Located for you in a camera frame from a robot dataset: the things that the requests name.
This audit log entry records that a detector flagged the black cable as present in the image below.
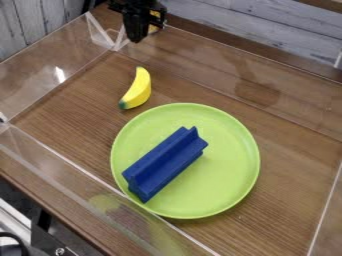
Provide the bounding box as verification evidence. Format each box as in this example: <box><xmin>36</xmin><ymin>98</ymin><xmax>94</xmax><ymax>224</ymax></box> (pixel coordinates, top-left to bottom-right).
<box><xmin>0</xmin><ymin>231</ymin><xmax>32</xmax><ymax>256</ymax></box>

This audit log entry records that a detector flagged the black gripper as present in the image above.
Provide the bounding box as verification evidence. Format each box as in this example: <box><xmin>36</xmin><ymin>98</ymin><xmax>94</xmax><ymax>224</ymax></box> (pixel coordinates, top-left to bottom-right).
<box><xmin>108</xmin><ymin>0</ymin><xmax>167</xmax><ymax>42</ymax></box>

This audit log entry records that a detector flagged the yellow labelled tin can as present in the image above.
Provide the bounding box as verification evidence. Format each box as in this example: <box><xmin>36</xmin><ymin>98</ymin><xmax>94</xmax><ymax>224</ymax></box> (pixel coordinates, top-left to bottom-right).
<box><xmin>148</xmin><ymin>11</ymin><xmax>162</xmax><ymax>34</ymax></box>

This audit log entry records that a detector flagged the yellow banana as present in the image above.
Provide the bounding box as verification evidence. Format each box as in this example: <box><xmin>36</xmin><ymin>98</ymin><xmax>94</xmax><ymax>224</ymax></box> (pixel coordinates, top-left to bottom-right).
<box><xmin>119</xmin><ymin>66</ymin><xmax>152</xmax><ymax>109</ymax></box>

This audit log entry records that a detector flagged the green round plate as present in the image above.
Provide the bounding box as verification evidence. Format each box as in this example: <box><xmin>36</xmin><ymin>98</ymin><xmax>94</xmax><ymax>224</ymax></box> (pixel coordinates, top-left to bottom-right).
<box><xmin>110</xmin><ymin>103</ymin><xmax>261</xmax><ymax>219</ymax></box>

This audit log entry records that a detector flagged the black metal bracket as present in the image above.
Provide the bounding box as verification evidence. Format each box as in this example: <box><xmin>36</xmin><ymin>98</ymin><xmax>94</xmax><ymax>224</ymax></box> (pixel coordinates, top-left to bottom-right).
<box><xmin>31</xmin><ymin>223</ymin><xmax>82</xmax><ymax>256</ymax></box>

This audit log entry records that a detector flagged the clear acrylic enclosure wall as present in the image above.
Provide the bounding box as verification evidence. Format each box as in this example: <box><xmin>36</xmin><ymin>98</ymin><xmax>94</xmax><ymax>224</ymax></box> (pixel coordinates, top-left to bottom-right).
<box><xmin>0</xmin><ymin>9</ymin><xmax>342</xmax><ymax>256</ymax></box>

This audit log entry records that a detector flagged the blue plastic block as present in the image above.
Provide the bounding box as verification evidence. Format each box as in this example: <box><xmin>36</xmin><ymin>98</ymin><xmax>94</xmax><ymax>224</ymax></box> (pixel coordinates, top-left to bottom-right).
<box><xmin>123</xmin><ymin>127</ymin><xmax>209</xmax><ymax>203</ymax></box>

